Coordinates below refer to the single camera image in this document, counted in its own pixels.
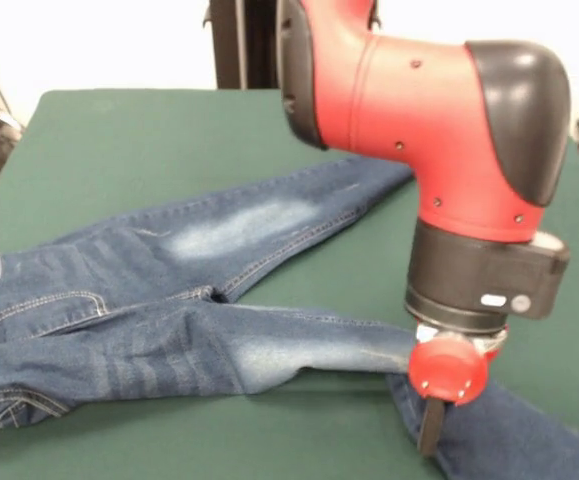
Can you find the dark green table cloth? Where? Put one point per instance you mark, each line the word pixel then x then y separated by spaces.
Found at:
pixel 119 140

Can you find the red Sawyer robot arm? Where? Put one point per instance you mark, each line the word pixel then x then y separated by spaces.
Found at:
pixel 444 125

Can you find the blue denim jeans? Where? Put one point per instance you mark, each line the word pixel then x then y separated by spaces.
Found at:
pixel 169 310

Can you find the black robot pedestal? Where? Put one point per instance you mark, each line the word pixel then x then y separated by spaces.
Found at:
pixel 241 50

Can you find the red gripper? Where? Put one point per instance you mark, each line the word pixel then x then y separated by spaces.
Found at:
pixel 446 369

